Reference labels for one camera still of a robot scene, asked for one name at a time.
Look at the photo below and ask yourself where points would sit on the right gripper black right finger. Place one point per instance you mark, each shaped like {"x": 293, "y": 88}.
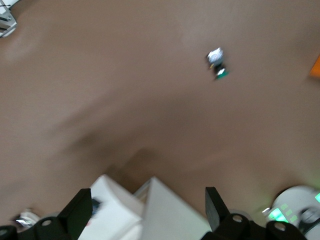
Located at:
{"x": 217, "y": 215}

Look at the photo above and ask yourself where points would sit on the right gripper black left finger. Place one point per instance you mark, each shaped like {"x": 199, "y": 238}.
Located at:
{"x": 70, "y": 215}

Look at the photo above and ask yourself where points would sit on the aluminium bracket with post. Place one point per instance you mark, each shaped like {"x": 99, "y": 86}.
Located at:
{"x": 7, "y": 20}

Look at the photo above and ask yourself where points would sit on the orange button enclosure box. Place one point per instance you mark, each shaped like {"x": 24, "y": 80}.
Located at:
{"x": 315, "y": 67}

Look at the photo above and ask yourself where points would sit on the green push button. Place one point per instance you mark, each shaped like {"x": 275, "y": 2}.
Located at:
{"x": 218, "y": 65}

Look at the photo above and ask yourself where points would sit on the brown table cover sheet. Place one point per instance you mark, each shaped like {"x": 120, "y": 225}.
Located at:
{"x": 100, "y": 75}

